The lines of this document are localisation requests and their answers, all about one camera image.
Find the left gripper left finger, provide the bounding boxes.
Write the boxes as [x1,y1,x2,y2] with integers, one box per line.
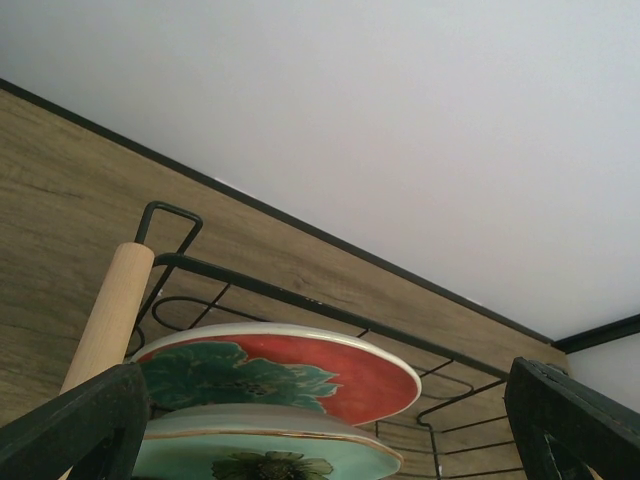
[1,363,149,479]

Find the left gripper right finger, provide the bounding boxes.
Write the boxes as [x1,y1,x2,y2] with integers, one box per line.
[504,357,639,479]

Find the light blue plate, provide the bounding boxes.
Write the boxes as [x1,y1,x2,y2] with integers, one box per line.
[132,404,404,479]

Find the large red blue-flower plate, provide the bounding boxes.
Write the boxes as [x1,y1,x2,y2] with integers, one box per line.
[132,322,422,426]

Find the left wooden rack handle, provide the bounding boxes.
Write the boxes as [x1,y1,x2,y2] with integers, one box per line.
[60,242,154,394]

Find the black wire dish rack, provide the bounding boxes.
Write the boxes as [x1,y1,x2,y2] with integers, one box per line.
[127,201,524,479]

